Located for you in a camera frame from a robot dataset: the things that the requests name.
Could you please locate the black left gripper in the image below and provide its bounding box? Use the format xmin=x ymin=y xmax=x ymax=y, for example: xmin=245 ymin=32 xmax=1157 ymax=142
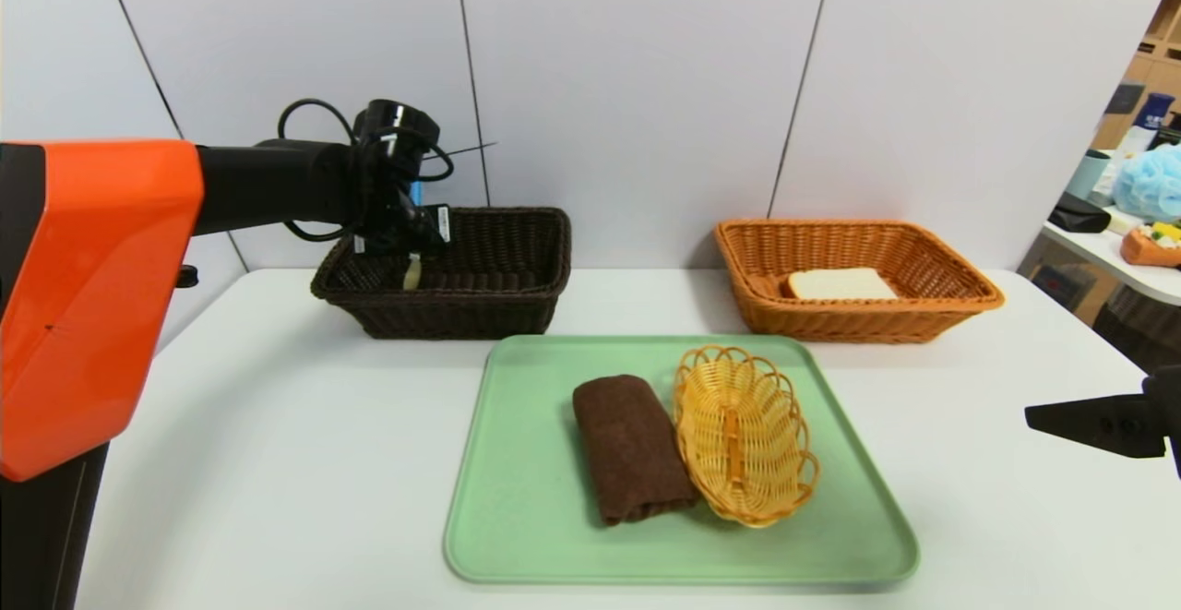
xmin=352 ymin=204 xmax=452 ymax=257

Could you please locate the yellow spoon with blue handle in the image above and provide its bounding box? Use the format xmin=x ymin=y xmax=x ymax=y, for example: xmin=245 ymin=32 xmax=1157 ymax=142
xmin=402 ymin=179 xmax=425 ymax=293

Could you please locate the brown towel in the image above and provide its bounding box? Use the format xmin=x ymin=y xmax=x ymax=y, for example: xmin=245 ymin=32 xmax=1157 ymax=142
xmin=572 ymin=373 xmax=702 ymax=526

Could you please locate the slice of white bread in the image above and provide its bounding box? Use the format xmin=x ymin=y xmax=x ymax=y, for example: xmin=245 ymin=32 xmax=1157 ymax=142
xmin=786 ymin=267 xmax=898 ymax=302

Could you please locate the dark brown wicker basket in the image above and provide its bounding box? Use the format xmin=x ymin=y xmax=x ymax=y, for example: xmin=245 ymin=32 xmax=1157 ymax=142
xmin=311 ymin=207 xmax=573 ymax=341

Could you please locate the small yellow oval wicker basket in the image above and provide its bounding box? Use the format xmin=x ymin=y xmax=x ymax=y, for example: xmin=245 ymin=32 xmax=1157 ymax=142
xmin=672 ymin=344 xmax=820 ymax=528

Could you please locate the orange wicker basket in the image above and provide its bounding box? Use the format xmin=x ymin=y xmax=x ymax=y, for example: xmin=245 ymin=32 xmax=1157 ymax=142
xmin=712 ymin=219 xmax=1005 ymax=344

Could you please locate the orange bowl with toy food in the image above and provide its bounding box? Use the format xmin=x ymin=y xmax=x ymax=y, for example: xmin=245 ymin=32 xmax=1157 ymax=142
xmin=1119 ymin=222 xmax=1181 ymax=269

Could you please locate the thin black zip tie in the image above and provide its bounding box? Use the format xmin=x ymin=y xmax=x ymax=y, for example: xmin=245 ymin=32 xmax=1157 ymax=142
xmin=423 ymin=141 xmax=499 ymax=161

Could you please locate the light green plastic tray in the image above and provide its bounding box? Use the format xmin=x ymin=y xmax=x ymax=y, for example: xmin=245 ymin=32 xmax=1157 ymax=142
xmin=443 ymin=334 xmax=920 ymax=585

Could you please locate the black pouch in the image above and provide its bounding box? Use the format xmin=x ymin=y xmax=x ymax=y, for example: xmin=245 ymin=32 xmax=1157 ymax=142
xmin=1047 ymin=193 xmax=1113 ymax=234

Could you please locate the teal cup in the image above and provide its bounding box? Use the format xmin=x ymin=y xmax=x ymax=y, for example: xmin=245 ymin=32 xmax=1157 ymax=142
xmin=1063 ymin=150 xmax=1108 ymax=202

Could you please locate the white side table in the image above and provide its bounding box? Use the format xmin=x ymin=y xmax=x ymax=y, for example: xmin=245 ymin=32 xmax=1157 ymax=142
xmin=1038 ymin=218 xmax=1181 ymax=308

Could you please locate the light blue bath pouf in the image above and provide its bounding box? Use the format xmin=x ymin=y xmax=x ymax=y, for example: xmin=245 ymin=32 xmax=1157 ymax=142
xmin=1112 ymin=142 xmax=1181 ymax=221

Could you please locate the blue and white bottle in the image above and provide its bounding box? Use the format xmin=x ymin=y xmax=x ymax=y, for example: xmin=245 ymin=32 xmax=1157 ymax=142
xmin=1118 ymin=93 xmax=1173 ymax=157

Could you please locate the wooden shelf unit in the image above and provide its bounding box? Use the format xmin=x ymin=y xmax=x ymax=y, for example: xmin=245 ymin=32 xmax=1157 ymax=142
xmin=1089 ymin=0 xmax=1181 ymax=154

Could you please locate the black left wrist camera cable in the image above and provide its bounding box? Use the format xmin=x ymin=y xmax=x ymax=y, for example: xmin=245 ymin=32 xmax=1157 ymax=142
xmin=277 ymin=98 xmax=455 ymax=244

